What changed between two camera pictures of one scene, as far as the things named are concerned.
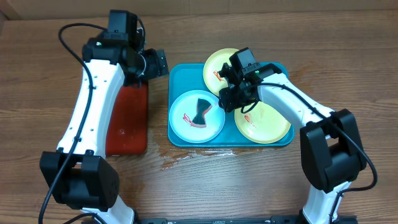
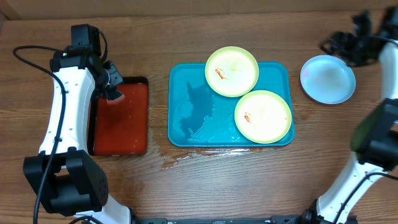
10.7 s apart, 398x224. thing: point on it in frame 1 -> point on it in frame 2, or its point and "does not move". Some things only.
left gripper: x=156 y=67 -> x=116 y=78
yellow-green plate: x=262 y=123 does not move
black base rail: x=296 y=219 does not move
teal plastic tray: x=183 y=78 does not move
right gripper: x=230 y=102 -> x=345 y=48
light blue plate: x=186 y=104 -> x=328 y=79
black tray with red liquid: x=127 y=121 does not move
